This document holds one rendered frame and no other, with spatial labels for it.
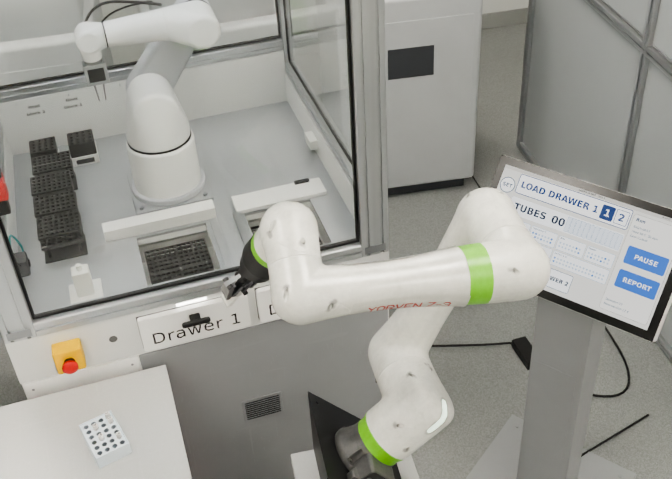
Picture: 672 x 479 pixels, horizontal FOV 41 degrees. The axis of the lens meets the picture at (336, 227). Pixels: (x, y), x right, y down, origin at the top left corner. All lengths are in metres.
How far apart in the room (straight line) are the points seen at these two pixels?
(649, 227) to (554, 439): 0.83
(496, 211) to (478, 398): 1.62
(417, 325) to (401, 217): 2.20
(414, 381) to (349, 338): 0.72
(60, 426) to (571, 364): 1.36
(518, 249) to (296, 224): 0.42
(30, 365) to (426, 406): 1.06
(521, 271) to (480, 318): 1.94
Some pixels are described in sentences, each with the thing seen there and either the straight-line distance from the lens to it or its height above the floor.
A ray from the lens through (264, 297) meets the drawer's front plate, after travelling 2.40.
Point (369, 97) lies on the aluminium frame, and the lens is 2.17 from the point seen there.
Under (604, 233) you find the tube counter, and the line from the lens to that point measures 2.29.
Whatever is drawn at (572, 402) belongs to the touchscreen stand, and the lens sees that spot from 2.68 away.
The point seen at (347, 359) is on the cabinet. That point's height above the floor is 0.57.
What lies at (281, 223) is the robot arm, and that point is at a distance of 1.63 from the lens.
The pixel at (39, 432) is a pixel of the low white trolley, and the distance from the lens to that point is 2.42.
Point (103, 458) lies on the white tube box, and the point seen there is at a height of 0.79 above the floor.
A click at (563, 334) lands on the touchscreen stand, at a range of 2.52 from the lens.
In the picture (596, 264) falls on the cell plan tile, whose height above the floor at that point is 1.06.
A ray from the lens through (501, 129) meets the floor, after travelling 4.79.
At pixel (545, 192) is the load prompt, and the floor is 1.16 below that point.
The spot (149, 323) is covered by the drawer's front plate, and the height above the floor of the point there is 0.91.
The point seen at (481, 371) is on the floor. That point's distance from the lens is 3.44.
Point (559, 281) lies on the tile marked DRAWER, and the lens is 2.30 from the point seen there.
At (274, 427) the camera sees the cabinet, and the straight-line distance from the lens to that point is 2.80.
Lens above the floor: 2.50
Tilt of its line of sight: 38 degrees down
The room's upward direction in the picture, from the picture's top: 4 degrees counter-clockwise
